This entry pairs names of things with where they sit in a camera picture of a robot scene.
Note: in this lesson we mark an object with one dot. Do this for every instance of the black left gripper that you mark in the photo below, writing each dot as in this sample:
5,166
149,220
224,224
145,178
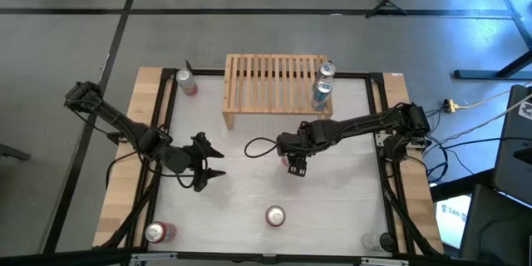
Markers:
200,160

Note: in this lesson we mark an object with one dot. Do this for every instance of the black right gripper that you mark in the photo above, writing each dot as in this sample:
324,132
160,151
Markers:
301,141

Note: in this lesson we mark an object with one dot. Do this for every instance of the red beverage can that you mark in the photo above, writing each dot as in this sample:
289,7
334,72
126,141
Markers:
160,232

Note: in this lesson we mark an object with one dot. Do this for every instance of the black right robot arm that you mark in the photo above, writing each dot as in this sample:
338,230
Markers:
374,122

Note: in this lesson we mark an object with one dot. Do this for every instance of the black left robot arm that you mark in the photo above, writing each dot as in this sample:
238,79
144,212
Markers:
133,129

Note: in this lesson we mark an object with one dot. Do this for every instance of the wooden slatted shelf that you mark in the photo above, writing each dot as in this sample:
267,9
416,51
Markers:
249,87

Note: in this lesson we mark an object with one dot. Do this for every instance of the red blue Fanta can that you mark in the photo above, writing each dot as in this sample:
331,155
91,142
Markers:
275,216

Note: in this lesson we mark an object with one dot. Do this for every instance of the blue slim can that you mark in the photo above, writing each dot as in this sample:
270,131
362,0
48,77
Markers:
321,95
327,70

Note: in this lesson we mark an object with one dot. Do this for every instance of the grey metal plate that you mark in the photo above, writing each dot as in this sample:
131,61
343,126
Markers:
379,140

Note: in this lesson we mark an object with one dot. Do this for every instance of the black crossbar with silver brackets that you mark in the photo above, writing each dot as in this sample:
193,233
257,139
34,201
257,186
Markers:
208,257

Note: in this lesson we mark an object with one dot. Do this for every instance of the black desk beam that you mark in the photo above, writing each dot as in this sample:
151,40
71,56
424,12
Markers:
457,185

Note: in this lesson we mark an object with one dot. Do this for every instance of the white SA6 labelled box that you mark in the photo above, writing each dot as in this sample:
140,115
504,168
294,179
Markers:
453,220

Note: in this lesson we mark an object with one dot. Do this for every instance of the grey floor foot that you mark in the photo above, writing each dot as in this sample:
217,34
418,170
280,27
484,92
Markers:
12,151

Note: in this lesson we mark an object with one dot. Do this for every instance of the dark desk foot bar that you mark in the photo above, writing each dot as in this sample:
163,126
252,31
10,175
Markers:
478,74

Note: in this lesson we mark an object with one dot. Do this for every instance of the dark office chair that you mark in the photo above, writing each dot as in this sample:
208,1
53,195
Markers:
494,232

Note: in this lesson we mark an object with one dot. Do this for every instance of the dark grey computer tower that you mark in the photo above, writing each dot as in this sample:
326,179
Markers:
515,154

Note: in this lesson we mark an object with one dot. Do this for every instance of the black table frame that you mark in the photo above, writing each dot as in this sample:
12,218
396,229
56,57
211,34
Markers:
208,72

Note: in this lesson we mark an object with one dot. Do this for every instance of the small black bracket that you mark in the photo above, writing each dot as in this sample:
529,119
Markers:
188,65

